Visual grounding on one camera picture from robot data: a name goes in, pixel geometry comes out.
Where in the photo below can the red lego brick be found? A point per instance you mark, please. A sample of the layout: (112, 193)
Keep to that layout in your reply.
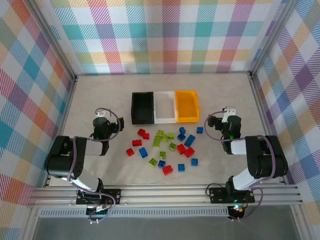
(141, 132)
(146, 136)
(136, 143)
(130, 152)
(181, 149)
(189, 152)
(167, 170)

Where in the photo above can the long blue lego brick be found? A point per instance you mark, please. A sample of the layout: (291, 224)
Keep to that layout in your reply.
(190, 140)

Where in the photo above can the long green lego brick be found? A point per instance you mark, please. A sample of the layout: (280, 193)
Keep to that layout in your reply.
(157, 142)

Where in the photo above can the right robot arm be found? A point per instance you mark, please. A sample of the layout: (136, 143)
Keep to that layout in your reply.
(270, 160)

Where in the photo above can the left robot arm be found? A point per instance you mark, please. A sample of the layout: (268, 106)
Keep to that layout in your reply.
(62, 160)

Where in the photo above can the black plastic bin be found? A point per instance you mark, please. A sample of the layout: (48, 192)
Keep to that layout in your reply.
(142, 107)

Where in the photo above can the yellow plastic bin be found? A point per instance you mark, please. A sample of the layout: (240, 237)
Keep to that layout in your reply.
(187, 107)

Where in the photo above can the white plastic bin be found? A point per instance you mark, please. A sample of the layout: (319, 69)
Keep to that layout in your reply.
(165, 120)

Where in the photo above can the plaid fabric backdrop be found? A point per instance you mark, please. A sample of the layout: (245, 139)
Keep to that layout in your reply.
(300, 87)
(162, 37)
(22, 100)

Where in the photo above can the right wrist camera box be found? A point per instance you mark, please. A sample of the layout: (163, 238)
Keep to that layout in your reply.
(213, 123)

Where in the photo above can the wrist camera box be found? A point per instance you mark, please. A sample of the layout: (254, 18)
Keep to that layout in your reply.
(121, 124)
(213, 123)

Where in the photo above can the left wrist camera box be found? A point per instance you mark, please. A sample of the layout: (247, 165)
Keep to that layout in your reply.
(121, 124)

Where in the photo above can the aluminium table side rail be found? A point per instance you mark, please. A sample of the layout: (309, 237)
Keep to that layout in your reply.
(261, 107)
(63, 125)

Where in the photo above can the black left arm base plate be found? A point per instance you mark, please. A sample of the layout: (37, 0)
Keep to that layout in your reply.
(113, 196)

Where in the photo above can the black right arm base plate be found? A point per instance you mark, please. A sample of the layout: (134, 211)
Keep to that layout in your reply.
(217, 195)

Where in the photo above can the aluminium frame post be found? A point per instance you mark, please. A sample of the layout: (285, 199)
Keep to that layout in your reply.
(271, 37)
(55, 41)

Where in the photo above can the aluminium mounting rail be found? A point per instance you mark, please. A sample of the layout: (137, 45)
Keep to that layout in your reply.
(162, 195)

